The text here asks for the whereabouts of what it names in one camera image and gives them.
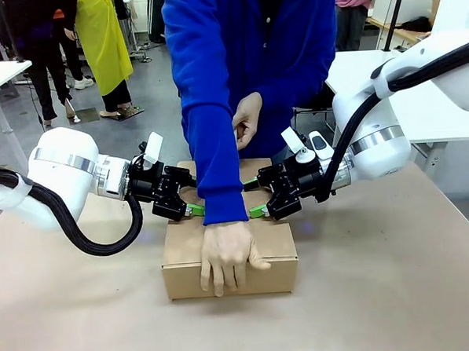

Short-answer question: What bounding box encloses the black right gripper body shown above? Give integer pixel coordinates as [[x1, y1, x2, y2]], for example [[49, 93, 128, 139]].
[[283, 157, 335, 205]]

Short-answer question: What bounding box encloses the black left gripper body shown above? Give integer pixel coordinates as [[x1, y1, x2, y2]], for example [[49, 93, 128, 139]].
[[127, 163, 174, 208]]

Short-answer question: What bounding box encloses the brown cardboard box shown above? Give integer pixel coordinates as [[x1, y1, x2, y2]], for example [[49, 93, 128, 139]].
[[156, 155, 302, 302]]

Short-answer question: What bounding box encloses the person's right forearm blue sleeve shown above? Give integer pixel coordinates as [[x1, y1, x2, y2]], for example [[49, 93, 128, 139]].
[[179, 96, 251, 228]]

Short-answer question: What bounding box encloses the person's left hand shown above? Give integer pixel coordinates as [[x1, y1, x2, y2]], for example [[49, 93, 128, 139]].
[[229, 90, 267, 152]]

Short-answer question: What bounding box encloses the person's right hand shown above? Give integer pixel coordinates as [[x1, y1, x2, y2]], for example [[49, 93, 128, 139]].
[[196, 219, 274, 299]]

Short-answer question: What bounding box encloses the black chair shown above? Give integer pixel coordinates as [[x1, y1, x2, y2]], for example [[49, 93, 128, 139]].
[[291, 87, 338, 137]]

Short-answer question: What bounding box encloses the person's torso blue sweater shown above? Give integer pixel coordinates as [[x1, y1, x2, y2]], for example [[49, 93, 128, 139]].
[[160, 0, 347, 168]]

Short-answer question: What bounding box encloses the person in yellow apron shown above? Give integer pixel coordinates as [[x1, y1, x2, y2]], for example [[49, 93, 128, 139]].
[[74, 0, 144, 122]]

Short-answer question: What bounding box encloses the person in striped jacket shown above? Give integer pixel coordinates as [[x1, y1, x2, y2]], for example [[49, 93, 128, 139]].
[[145, 0, 170, 46]]

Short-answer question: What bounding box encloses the person in black clothes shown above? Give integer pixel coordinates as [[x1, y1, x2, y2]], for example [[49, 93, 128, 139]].
[[23, 0, 99, 129]]

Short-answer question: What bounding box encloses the person in pink shirt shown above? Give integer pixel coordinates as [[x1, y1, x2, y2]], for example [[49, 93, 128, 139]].
[[333, 0, 383, 53]]

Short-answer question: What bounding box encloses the wooden table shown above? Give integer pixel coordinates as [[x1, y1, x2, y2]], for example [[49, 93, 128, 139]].
[[365, 13, 434, 48]]

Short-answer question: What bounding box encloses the black tripod pole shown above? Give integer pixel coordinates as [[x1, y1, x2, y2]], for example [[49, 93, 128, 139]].
[[379, 0, 412, 53]]

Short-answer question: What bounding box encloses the black bag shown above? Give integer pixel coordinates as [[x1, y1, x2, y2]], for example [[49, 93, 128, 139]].
[[400, 15, 434, 35]]

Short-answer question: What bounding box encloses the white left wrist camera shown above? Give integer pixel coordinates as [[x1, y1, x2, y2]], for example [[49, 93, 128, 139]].
[[142, 131, 167, 166]]

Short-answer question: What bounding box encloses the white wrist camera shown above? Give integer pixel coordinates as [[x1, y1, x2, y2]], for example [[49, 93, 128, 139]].
[[142, 131, 167, 166], [280, 125, 317, 166]]

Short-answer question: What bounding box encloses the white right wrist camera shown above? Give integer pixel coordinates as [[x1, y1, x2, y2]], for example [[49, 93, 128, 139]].
[[280, 125, 317, 166]]

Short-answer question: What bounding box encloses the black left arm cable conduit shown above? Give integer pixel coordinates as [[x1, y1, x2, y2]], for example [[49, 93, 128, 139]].
[[0, 156, 146, 262]]

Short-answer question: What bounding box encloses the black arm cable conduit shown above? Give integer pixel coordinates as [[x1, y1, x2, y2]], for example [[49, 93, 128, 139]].
[[0, 156, 146, 262], [308, 38, 469, 203]]

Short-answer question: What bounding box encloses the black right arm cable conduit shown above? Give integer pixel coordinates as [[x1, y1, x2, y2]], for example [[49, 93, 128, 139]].
[[308, 38, 469, 203]]

